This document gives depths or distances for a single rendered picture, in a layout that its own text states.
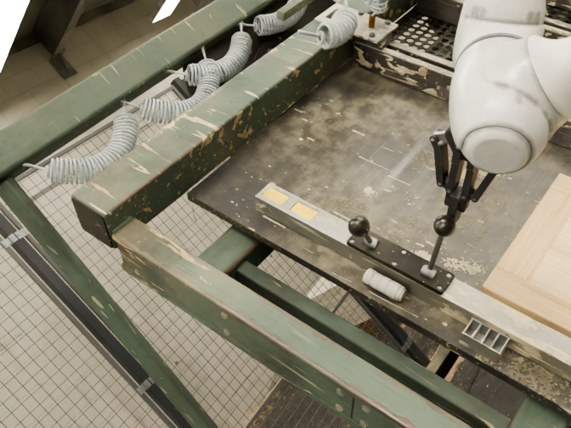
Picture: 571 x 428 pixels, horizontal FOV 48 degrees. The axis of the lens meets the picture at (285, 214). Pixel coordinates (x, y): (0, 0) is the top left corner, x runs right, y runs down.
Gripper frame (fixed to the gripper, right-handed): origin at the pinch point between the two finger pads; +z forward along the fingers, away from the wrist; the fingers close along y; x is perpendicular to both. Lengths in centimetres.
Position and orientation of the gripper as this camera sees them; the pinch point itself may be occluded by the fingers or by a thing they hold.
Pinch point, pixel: (455, 206)
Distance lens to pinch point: 112.0
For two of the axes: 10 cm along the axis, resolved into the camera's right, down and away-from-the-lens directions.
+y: -7.9, -4.3, 4.3
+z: 0.2, 6.9, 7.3
